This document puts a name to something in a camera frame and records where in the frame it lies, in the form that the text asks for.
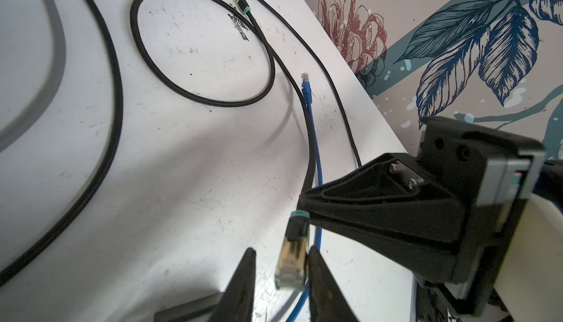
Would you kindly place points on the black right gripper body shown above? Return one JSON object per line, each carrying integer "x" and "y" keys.
{"x": 492, "y": 173}

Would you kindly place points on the black cable gold green plug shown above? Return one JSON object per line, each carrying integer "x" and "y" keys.
{"x": 291, "y": 271}

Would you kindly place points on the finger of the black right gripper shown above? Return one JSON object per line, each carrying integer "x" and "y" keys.
{"x": 392, "y": 195}

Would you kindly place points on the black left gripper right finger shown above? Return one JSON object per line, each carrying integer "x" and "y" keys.
{"x": 326, "y": 301}

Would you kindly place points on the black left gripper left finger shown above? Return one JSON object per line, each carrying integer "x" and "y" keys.
{"x": 237, "y": 301}

